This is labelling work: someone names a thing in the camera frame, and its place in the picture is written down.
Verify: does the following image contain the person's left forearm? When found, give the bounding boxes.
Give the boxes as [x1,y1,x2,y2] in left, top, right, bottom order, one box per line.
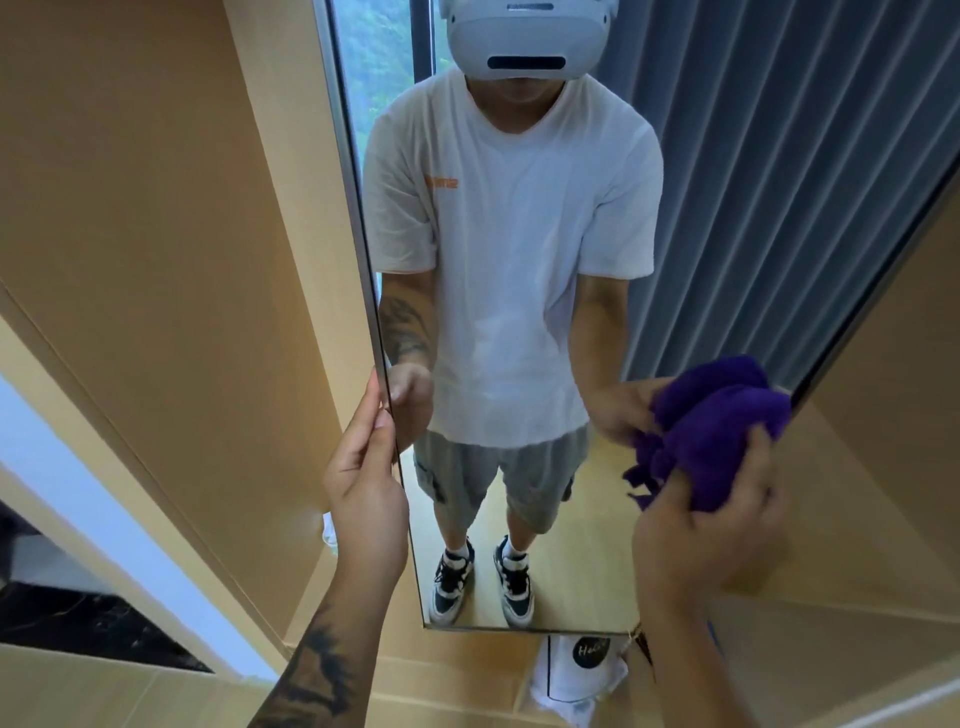
[247,569,399,728]

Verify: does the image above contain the person's left hand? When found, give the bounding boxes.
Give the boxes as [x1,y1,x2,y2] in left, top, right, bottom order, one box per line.
[322,367,410,594]

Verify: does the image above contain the white bag with black label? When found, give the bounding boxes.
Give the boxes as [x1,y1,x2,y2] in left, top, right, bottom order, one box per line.
[528,635,631,727]

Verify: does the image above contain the light wooden wardrobe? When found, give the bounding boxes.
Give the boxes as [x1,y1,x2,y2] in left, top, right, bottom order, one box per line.
[0,0,960,728]

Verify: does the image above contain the purple cleaning cloth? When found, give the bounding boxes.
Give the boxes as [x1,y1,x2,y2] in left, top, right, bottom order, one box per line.
[622,389,793,515]

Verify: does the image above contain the person's right hand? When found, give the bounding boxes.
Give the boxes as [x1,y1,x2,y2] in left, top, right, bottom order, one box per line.
[632,427,789,616]

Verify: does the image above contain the pull-out wardrobe mirror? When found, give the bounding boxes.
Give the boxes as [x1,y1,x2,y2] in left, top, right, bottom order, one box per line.
[313,0,960,637]

